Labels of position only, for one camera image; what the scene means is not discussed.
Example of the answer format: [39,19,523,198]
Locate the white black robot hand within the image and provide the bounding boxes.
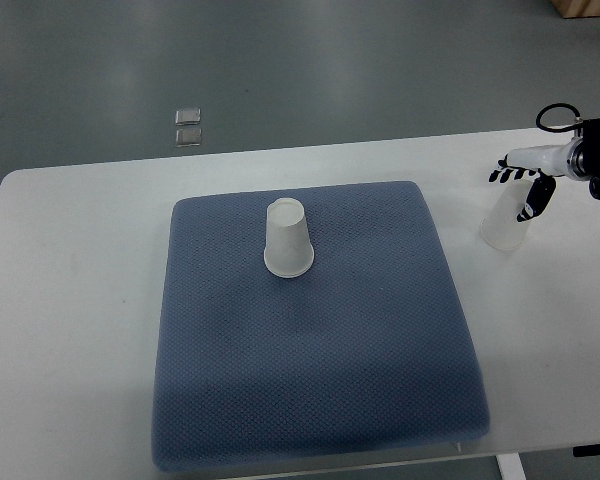
[489,137,591,223]

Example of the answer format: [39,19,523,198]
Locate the wooden furniture corner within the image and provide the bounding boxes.
[550,0,600,19]

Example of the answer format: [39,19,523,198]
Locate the blue fabric cushion mat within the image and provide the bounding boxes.
[152,181,490,472]

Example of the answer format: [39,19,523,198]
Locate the black table control panel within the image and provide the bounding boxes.
[572,444,600,458]

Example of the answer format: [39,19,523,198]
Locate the white table leg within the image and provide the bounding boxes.
[496,453,526,480]

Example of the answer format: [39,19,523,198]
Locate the upper metal floor plate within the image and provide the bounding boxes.
[175,107,201,125]

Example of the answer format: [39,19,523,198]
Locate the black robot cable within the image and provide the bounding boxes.
[535,102,585,136]

